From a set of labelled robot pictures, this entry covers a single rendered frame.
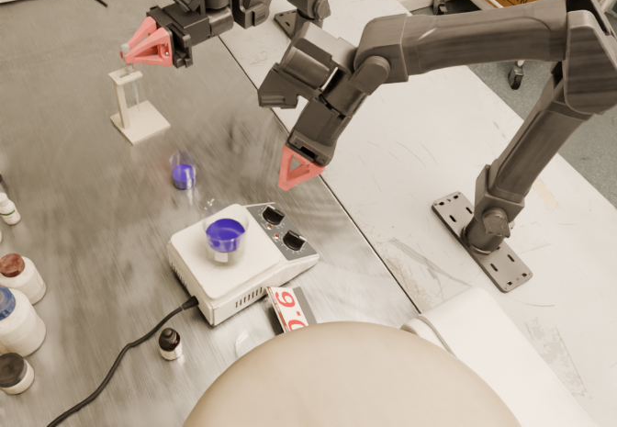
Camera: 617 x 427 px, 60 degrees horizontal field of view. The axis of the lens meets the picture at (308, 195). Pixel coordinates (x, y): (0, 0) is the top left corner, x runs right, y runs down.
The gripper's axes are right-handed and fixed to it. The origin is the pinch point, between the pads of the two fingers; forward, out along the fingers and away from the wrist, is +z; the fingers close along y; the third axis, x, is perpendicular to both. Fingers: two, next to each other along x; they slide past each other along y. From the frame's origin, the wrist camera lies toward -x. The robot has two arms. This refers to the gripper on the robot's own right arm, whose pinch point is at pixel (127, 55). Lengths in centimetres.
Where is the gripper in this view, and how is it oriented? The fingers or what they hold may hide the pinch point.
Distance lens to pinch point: 95.3
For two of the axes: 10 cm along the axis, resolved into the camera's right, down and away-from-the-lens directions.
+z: -7.5, 5.0, -4.4
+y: 6.6, 6.5, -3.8
